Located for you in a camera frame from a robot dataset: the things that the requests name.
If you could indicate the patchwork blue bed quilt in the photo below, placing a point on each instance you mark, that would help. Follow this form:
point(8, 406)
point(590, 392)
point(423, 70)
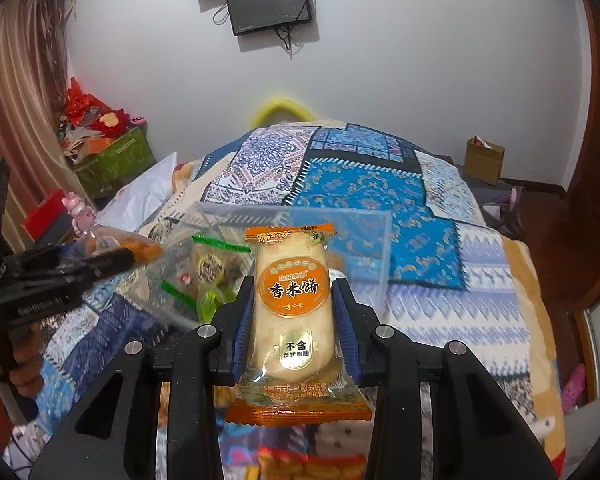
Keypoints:
point(411, 238)

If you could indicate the yellow curved bed headboard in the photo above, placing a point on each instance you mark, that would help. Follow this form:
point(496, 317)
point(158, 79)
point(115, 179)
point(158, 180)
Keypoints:
point(275, 107)

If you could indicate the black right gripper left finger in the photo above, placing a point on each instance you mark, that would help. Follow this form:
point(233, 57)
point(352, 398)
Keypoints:
point(111, 432)

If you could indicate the striped pink curtain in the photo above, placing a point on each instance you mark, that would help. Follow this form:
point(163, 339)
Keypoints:
point(33, 83)

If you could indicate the brown wooden door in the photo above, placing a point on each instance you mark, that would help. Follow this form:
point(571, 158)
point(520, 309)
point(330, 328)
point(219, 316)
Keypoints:
point(595, 159)

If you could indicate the red biscuit snack bag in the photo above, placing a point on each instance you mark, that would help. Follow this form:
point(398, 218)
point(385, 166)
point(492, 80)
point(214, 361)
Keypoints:
point(278, 464)

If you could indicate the green storage box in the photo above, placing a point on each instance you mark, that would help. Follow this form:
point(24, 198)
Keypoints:
point(102, 175)

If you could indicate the orange rice cake packet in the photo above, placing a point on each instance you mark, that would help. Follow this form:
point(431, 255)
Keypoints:
point(294, 372)

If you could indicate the white pillow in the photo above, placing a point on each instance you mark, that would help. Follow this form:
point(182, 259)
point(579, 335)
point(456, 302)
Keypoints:
point(137, 201)

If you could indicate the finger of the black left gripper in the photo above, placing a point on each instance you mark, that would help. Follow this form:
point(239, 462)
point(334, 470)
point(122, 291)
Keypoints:
point(94, 268)

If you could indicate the red fabric pile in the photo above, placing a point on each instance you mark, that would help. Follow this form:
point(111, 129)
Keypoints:
point(87, 125)

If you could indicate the green-edged fried snack bag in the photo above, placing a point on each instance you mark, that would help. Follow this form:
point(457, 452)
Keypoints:
point(206, 274)

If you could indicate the brown cardboard box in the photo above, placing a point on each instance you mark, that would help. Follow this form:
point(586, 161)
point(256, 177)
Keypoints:
point(484, 160)

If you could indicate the person's left hand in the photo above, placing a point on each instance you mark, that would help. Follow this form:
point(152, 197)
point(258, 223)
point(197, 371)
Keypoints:
point(27, 351)

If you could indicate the small black wall monitor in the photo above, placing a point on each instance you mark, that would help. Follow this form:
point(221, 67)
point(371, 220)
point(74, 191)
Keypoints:
point(247, 16)

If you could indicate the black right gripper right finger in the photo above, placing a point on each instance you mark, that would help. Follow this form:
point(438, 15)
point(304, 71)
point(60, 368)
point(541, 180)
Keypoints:
point(478, 433)

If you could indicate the clear plastic storage bin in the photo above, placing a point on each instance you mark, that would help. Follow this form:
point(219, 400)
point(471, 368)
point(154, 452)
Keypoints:
point(359, 250)

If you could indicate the pink plush toy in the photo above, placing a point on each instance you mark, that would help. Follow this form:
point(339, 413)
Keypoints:
point(81, 213)

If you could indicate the caramel puffed rice bar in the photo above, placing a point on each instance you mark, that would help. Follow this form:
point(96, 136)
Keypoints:
point(103, 239)

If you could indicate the red box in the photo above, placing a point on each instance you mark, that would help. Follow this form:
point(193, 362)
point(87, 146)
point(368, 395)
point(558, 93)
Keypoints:
point(45, 214)

